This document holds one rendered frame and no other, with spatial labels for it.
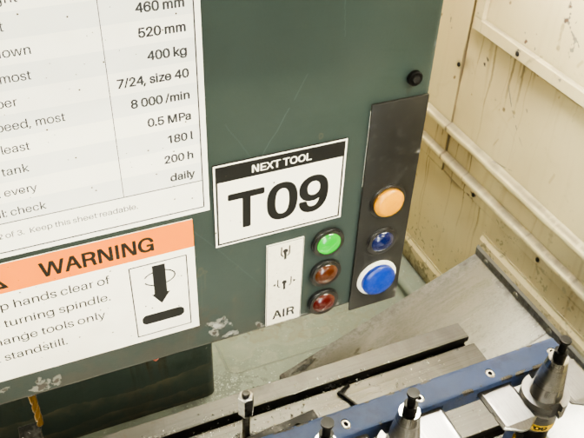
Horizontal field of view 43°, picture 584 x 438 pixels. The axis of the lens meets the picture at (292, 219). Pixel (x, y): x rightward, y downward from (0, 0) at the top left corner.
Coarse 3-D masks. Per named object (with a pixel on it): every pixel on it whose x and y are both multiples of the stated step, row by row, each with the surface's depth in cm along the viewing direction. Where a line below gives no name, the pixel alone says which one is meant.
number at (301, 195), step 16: (288, 176) 51; (304, 176) 52; (320, 176) 53; (272, 192) 52; (288, 192) 52; (304, 192) 53; (320, 192) 54; (272, 208) 53; (288, 208) 53; (304, 208) 54; (320, 208) 55; (272, 224) 54
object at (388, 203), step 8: (384, 192) 56; (392, 192) 56; (400, 192) 56; (376, 200) 56; (384, 200) 56; (392, 200) 56; (400, 200) 56; (376, 208) 56; (384, 208) 56; (392, 208) 57; (400, 208) 57; (384, 216) 57
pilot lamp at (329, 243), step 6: (330, 234) 56; (324, 240) 56; (330, 240) 56; (336, 240) 57; (318, 246) 56; (324, 246) 56; (330, 246) 57; (336, 246) 57; (324, 252) 57; (330, 252) 57
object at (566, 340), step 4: (564, 336) 94; (568, 336) 94; (560, 340) 93; (564, 340) 93; (568, 340) 93; (572, 340) 93; (560, 344) 94; (564, 344) 93; (568, 344) 93; (556, 348) 95; (560, 348) 94; (564, 348) 94; (556, 352) 94; (560, 352) 94; (564, 352) 94; (552, 356) 95; (556, 356) 94; (560, 356) 94; (564, 356) 94; (556, 360) 95; (560, 360) 94; (564, 360) 95
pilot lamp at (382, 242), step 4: (384, 232) 59; (388, 232) 59; (376, 236) 59; (380, 236) 59; (384, 236) 59; (388, 236) 59; (392, 236) 59; (376, 240) 59; (380, 240) 59; (384, 240) 59; (388, 240) 59; (392, 240) 59; (372, 244) 59; (376, 244) 59; (380, 244) 59; (384, 244) 59; (388, 244) 59; (372, 248) 59; (376, 248) 59; (380, 248) 59; (384, 248) 59
